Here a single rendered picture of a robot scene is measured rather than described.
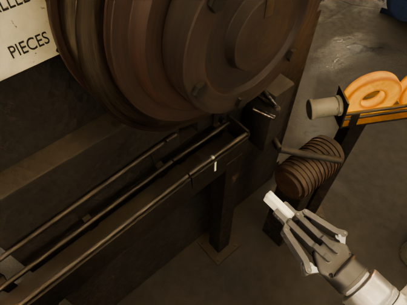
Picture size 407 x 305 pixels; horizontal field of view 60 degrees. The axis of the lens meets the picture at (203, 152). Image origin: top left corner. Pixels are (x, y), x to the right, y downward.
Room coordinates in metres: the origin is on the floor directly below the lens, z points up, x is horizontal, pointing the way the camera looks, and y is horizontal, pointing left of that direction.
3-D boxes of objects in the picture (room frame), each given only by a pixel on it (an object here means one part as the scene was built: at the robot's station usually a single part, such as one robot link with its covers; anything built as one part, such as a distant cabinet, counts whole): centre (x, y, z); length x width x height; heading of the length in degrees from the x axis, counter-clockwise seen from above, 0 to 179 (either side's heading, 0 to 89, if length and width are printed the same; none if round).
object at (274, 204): (0.35, -0.16, 0.74); 0.07 x 0.01 x 0.03; 41
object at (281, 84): (0.68, -0.17, 0.68); 0.11 x 0.08 x 0.24; 41
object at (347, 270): (0.23, -0.26, 0.73); 0.09 x 0.08 x 0.07; 41
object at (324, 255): (0.27, -0.21, 0.73); 0.11 x 0.01 x 0.04; 42
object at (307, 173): (0.63, -0.34, 0.27); 0.22 x 0.13 x 0.53; 131
